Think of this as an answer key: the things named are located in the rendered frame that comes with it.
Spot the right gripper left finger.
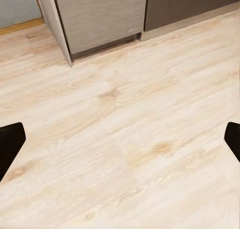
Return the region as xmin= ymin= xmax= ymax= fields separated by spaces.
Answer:
xmin=0 ymin=122 xmax=26 ymax=182

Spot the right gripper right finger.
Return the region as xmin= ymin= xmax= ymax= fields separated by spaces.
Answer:
xmin=224 ymin=122 xmax=240 ymax=162

